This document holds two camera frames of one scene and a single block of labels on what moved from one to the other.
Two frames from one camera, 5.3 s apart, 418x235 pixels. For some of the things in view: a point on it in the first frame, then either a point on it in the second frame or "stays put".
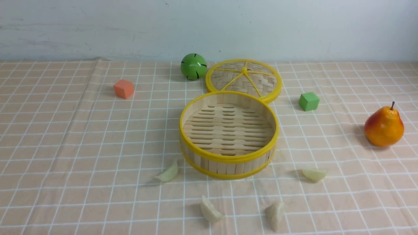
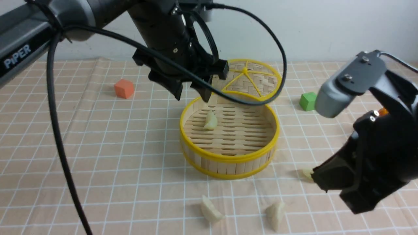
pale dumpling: x=209 y=212 stays put
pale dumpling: x=274 y=212 stays put
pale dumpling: x=170 y=173 -> x=211 y=121
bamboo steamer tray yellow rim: x=228 y=135 stays put
